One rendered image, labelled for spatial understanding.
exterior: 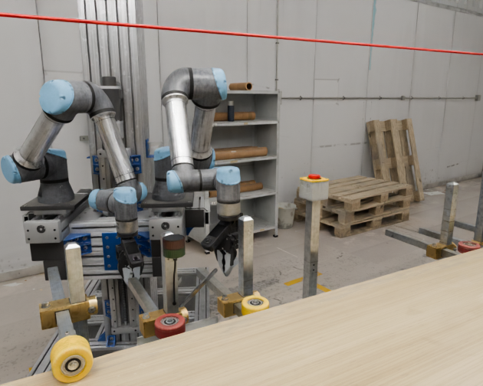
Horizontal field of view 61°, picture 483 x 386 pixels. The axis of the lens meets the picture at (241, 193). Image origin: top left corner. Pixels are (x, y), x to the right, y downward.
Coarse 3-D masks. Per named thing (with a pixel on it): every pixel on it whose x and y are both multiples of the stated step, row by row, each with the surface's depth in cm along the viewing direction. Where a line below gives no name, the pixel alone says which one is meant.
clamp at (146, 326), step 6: (150, 312) 118; (156, 312) 118; (162, 312) 118; (180, 312) 118; (186, 312) 120; (150, 318) 116; (156, 318) 116; (186, 318) 120; (144, 324) 113; (150, 324) 114; (144, 330) 114; (150, 330) 115; (144, 336) 114; (150, 336) 115
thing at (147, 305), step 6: (132, 282) 140; (138, 282) 140; (132, 288) 138; (138, 288) 136; (138, 294) 132; (144, 294) 132; (138, 300) 132; (144, 300) 128; (150, 300) 128; (144, 306) 125; (150, 306) 124
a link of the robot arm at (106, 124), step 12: (96, 84) 151; (96, 96) 148; (96, 108) 150; (108, 108) 152; (96, 120) 152; (108, 120) 152; (108, 132) 152; (108, 144) 152; (120, 144) 153; (108, 156) 153; (120, 156) 152; (120, 168) 152; (132, 168) 155; (120, 180) 152; (132, 180) 153; (144, 192) 157
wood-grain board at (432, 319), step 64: (256, 320) 109; (320, 320) 109; (384, 320) 109; (448, 320) 109; (64, 384) 84; (128, 384) 84; (192, 384) 84; (256, 384) 84; (320, 384) 84; (384, 384) 84; (448, 384) 84
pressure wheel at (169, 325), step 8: (160, 320) 108; (168, 320) 107; (176, 320) 108; (184, 320) 108; (160, 328) 104; (168, 328) 104; (176, 328) 104; (184, 328) 107; (160, 336) 105; (168, 336) 104
